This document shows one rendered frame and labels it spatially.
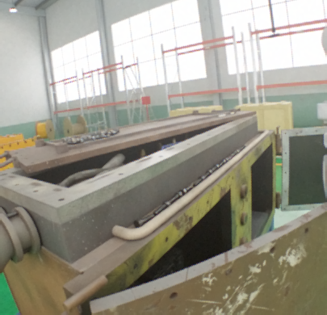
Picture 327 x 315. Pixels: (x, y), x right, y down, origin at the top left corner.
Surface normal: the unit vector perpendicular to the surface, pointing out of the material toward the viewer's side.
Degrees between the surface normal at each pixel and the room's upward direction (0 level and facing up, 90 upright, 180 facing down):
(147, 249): 90
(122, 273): 90
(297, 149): 90
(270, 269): 90
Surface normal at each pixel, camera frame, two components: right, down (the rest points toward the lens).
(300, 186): -0.26, 0.20
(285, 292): 0.37, 0.12
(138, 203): 0.80, 0.01
